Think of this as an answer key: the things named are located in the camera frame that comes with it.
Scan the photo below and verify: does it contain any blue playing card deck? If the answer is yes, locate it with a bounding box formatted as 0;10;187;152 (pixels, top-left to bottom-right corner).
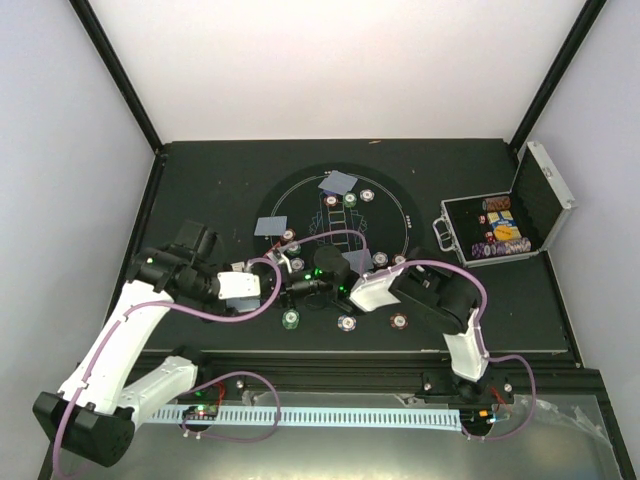
226;298;261;315

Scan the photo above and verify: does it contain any green poker chip stack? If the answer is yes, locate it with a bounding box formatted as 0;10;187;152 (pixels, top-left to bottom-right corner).
281;309;300;330

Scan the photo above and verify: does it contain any brown poker chip stack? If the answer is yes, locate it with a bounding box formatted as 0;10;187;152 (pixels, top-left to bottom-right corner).
390;313;408;330

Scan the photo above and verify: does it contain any red white chip top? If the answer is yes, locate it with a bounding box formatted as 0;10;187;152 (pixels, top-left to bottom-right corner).
324;195;338;207

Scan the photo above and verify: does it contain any blue card top seat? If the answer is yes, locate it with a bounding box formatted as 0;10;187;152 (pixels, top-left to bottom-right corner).
318;170;358;195

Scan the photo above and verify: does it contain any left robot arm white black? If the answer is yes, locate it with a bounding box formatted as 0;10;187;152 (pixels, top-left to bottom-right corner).
32;221;224;467

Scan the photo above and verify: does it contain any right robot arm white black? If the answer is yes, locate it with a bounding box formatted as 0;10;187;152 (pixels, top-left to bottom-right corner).
279;245;491;403

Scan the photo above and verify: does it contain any white playing card box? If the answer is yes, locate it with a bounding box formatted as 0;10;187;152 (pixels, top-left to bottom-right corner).
230;262;246;272

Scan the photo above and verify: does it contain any round black poker mat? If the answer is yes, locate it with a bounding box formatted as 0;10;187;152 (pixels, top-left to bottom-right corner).
254;163;424;268

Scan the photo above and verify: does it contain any white perforated strip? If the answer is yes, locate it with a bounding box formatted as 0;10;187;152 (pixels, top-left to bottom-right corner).
147;405;461;432

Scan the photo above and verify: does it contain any purple chip row in case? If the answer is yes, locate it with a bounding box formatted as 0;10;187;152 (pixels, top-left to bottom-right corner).
471;238;532;260

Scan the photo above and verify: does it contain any aluminium poker case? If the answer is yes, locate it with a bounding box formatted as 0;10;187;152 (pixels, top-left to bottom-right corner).
432;141;577;268

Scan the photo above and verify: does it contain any blue card box in case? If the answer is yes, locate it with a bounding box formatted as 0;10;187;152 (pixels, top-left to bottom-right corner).
486;210;514;227

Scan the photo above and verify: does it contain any orange yellow card box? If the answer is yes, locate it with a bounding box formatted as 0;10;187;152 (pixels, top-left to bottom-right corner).
493;224;522;242

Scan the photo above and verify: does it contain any brown chip row in case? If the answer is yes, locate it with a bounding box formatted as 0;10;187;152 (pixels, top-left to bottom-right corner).
482;196;511;212

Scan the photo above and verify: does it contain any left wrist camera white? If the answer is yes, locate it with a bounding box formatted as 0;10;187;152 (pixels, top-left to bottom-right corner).
216;271;261;300

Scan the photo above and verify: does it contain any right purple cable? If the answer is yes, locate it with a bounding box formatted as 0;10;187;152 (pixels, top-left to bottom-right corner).
279;229;537;442

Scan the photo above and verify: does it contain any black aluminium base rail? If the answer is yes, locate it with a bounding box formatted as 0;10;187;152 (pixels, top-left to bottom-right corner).
154;349;516;401

